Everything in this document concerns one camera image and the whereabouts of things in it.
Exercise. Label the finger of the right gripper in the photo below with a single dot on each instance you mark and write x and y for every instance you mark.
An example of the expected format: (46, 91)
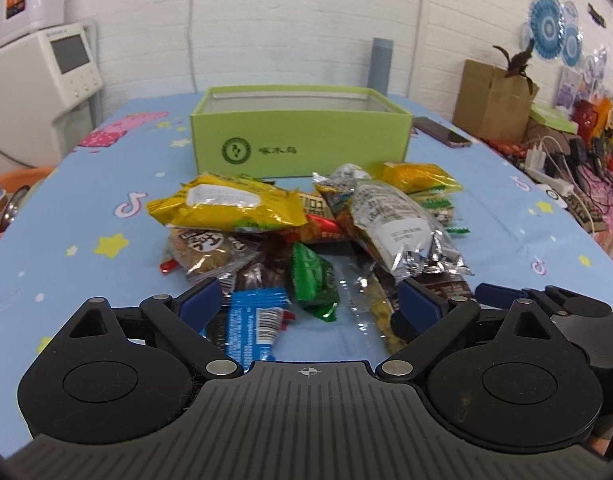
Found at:
(552, 300)

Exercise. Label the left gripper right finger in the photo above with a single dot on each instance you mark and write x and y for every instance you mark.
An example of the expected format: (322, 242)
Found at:
(498, 379)

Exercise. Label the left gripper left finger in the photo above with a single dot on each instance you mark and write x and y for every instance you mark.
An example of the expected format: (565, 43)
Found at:
(112, 375)

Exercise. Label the orange red snack packet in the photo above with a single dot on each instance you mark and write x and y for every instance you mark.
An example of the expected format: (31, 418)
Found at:
(168, 264)

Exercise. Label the brown transparent snack packet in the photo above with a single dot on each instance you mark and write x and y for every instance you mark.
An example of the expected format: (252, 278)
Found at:
(207, 254)

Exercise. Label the blue snack packet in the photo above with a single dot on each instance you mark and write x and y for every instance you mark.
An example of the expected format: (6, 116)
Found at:
(255, 319)

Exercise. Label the silver snack bag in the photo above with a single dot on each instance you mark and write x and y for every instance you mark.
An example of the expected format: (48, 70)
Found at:
(395, 230)

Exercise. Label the green pea snack packet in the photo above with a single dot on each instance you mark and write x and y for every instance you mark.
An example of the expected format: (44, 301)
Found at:
(439, 205)

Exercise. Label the dark red snack packet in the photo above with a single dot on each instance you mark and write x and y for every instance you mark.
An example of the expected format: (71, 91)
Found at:
(267, 269)

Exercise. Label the yellow topped clear packet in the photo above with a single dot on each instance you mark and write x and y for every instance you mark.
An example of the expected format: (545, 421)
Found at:
(372, 307)

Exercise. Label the large yellow snack bag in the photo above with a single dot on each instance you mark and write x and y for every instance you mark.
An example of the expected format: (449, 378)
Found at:
(229, 204)

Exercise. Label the small yellow snack bag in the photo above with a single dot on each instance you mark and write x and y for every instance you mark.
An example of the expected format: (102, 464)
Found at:
(413, 178)

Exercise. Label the green candy packet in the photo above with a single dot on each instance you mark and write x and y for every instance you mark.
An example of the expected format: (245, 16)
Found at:
(313, 283)

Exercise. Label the orange noodle snack packet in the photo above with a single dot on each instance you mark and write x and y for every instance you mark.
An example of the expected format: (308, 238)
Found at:
(321, 226)

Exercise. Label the white power strip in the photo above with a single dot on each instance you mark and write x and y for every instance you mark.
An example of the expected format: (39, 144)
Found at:
(562, 187)

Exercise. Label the blue cartoon tablecloth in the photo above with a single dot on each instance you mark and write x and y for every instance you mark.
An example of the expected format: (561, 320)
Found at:
(128, 216)

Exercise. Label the green flat box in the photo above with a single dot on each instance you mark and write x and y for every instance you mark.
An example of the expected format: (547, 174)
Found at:
(552, 118)

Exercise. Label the dark smartphone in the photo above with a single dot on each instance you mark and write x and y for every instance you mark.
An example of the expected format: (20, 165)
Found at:
(440, 133)

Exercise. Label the orange plastic stool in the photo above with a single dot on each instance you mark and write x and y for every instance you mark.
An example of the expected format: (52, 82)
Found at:
(14, 182)

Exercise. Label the brown cardboard box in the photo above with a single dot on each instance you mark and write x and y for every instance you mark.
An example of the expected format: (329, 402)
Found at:
(492, 106)

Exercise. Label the blue paper fan decoration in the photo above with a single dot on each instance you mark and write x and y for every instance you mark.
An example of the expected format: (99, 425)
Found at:
(546, 22)

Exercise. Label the green cardboard box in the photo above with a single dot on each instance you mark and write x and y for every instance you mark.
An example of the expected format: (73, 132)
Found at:
(288, 131)

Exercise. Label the white water dispenser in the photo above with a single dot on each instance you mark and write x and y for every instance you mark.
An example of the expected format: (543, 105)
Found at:
(47, 80)

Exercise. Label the grey cylindrical bottle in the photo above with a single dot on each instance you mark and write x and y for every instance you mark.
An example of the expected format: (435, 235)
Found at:
(380, 65)

